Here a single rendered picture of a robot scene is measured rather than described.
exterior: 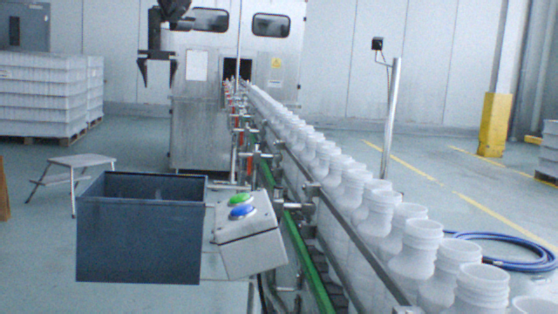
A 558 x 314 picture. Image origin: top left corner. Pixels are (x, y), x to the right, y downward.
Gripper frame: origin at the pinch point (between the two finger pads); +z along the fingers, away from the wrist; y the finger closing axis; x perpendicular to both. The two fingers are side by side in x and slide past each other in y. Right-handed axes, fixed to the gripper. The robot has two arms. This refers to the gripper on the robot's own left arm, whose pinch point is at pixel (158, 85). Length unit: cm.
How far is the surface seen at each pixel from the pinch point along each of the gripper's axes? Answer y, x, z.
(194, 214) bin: -11.0, 15.9, 30.7
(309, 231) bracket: -32, 62, 19
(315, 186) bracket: -32, 62, 11
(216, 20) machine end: -10, -409, -41
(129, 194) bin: 10.1, -14.3, 34.4
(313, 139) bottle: -36, 40, 7
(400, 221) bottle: -36, 91, 8
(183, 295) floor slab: 1, -131, 124
